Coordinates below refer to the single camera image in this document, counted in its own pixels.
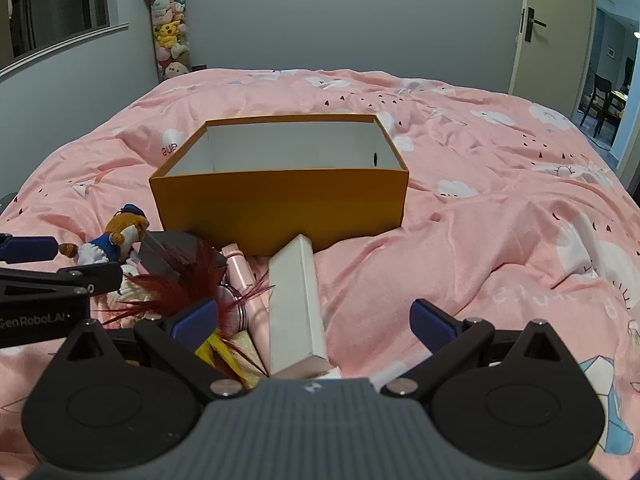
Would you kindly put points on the dark chair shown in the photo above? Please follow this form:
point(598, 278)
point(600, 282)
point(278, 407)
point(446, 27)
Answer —
point(602, 100)

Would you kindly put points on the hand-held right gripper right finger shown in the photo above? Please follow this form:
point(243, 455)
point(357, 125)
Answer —
point(430, 322)

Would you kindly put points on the cream door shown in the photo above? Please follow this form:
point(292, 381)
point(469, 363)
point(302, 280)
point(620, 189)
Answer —
point(550, 35)

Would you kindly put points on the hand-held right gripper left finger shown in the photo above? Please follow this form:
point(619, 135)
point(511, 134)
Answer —
point(195, 322)

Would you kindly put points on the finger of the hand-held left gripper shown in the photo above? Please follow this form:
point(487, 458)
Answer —
point(90, 277)
point(30, 249)

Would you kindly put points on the brown sailor plush bear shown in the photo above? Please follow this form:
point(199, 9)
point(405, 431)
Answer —
point(125, 232)

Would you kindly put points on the dark grey box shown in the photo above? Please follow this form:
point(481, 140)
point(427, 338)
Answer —
point(165, 255)

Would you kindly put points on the hanging column of plush toys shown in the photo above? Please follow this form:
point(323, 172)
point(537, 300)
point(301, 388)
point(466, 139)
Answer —
point(167, 30)

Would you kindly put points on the red feather toy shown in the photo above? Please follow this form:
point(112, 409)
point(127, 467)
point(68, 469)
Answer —
point(165, 290)

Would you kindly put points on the white crochet bunny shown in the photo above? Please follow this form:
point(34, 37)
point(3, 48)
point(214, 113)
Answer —
point(130, 297)

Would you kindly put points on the pink oblong box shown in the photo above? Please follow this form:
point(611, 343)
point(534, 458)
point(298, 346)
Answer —
point(252, 317)

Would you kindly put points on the white long box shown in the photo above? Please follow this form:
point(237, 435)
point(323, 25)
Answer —
point(295, 310)

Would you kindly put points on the window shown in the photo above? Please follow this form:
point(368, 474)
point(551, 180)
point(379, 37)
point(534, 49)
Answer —
point(50, 0)

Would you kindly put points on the dark grey round object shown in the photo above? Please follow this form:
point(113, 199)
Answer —
point(6, 201)

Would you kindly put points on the orange cardboard box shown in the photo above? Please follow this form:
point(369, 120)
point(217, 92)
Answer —
point(280, 205)

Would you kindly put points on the pink printed blanket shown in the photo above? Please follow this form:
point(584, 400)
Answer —
point(450, 160)

